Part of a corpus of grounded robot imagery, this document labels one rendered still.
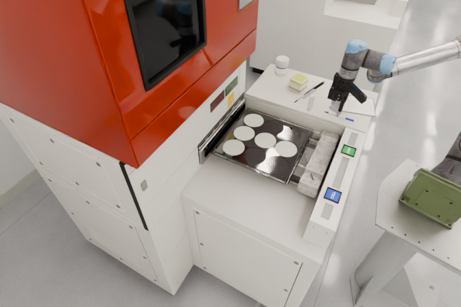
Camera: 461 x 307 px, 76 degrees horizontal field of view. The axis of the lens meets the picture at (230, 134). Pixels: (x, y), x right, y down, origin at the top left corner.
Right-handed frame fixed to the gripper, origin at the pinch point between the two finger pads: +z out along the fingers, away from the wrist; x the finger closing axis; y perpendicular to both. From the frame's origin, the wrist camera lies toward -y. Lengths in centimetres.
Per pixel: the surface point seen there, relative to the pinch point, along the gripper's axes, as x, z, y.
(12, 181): 75, 89, 198
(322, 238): 58, 14, -11
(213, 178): 49, 20, 40
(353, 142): 11.7, 4.3, -10.1
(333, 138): 7.5, 9.3, -1.1
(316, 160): 21.9, 12.4, 2.0
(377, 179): -69, 96, -39
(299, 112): 3.1, 4.0, 18.1
